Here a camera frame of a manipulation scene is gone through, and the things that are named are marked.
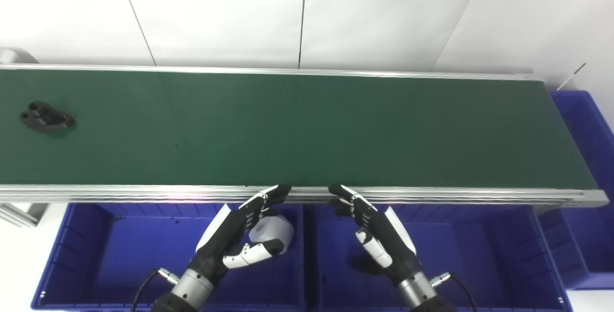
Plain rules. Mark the white cylindrical part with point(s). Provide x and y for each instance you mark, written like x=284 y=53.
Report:
x=277 y=229

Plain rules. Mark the thin black white rod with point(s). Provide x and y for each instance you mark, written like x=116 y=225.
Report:
x=573 y=76

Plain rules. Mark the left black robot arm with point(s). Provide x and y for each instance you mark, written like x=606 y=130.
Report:
x=189 y=289

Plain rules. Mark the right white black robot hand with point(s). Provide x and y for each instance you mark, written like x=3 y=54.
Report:
x=388 y=240

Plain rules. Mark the grey conveyor motor housing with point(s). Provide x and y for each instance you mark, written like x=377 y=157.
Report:
x=14 y=56

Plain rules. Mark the blue plastic bin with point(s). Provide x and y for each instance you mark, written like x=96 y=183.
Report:
x=479 y=254
x=120 y=254
x=585 y=235

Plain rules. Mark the green conveyor belt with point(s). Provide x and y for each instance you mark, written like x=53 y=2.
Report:
x=307 y=129
x=144 y=193

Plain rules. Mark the black flanged metal part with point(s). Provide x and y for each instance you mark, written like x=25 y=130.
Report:
x=45 y=117

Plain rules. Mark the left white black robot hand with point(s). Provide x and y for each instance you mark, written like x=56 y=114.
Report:
x=225 y=235

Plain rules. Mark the aluminium conveyor support leg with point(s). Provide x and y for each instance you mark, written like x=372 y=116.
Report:
x=19 y=213

